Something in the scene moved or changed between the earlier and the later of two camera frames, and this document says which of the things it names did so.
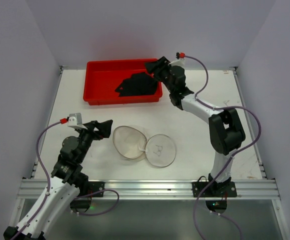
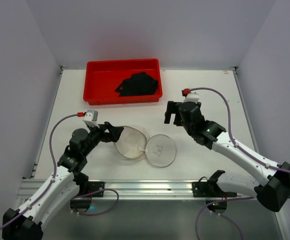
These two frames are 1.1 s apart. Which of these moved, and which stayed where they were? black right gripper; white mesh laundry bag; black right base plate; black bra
Moved: black right gripper
Stayed: black right base plate; black bra; white mesh laundry bag
